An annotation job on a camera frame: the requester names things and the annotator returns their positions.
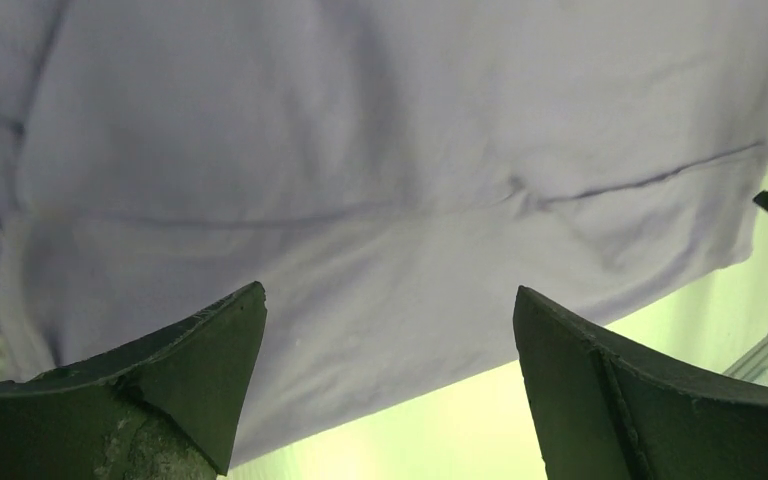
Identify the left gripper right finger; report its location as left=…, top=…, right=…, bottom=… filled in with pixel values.
left=513, top=287, right=768, bottom=479

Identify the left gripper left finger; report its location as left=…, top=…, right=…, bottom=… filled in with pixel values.
left=0, top=283, right=267, bottom=479

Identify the aluminium frame rail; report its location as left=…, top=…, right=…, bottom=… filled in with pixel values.
left=723, top=333, right=768, bottom=383

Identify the purple t shirt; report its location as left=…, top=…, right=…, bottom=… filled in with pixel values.
left=0, top=1, right=768, bottom=464

